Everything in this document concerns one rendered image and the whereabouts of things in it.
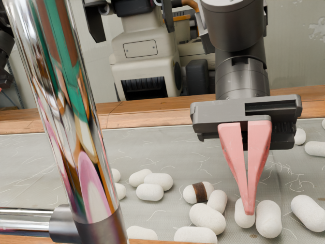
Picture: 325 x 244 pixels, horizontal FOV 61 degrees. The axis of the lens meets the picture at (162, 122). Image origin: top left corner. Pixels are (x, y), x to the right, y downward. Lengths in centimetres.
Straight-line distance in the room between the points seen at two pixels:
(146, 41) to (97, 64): 175
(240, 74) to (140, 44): 73
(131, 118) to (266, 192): 32
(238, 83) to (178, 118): 25
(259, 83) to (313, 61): 216
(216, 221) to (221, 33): 18
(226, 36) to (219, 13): 3
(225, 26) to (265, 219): 18
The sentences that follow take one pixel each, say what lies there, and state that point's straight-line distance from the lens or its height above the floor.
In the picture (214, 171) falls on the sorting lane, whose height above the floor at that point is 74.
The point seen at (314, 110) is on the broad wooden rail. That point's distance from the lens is 53.
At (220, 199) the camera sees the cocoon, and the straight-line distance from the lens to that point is 29.
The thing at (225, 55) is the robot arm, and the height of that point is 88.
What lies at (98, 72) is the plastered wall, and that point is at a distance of 272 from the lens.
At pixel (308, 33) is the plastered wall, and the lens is 241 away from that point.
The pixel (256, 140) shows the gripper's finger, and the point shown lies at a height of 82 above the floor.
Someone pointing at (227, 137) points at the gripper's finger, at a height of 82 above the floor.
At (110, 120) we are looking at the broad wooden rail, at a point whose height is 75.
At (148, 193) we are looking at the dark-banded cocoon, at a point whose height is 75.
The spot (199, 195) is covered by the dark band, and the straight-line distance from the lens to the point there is 30.
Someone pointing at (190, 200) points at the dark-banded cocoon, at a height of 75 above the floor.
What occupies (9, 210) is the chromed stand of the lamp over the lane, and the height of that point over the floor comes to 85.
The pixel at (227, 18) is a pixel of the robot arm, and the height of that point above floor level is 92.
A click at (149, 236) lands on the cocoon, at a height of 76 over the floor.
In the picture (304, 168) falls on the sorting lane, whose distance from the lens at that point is 38.
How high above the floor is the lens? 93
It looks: 20 degrees down
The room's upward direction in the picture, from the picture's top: 9 degrees counter-clockwise
